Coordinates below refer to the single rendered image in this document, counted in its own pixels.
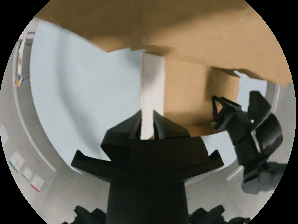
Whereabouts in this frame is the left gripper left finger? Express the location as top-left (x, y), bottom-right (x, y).
top-left (104, 109), bottom-right (142, 140)

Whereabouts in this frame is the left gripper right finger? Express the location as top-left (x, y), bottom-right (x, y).
top-left (153, 109), bottom-right (192, 140)

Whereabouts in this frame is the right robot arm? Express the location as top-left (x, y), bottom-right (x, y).
top-left (210, 91), bottom-right (287, 224)

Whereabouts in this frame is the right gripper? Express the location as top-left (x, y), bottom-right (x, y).
top-left (213, 95), bottom-right (247, 147)

